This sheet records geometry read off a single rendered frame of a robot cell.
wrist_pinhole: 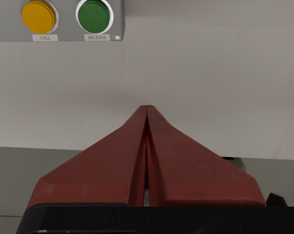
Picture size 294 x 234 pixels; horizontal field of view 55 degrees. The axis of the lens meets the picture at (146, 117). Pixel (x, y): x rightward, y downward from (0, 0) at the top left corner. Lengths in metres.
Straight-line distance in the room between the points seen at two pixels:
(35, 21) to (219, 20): 0.29
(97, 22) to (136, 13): 0.12
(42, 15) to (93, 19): 0.06
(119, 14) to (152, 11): 0.11
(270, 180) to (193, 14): 1.75
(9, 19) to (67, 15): 0.08
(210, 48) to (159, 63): 0.09
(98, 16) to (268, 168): 1.79
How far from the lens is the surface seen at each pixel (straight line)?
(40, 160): 1.95
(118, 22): 0.39
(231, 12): 0.51
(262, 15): 0.53
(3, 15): 0.43
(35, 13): 0.40
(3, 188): 2.24
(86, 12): 0.38
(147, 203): 0.93
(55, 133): 0.63
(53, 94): 0.58
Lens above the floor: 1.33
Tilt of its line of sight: 56 degrees down
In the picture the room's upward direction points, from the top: 180 degrees clockwise
